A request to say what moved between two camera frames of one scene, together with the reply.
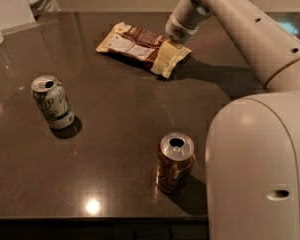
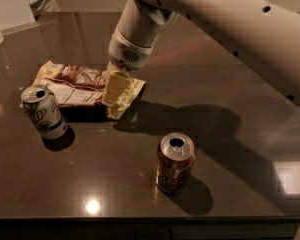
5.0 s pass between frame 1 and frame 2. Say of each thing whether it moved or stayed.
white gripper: moved
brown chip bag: moved
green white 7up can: moved
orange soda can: stayed
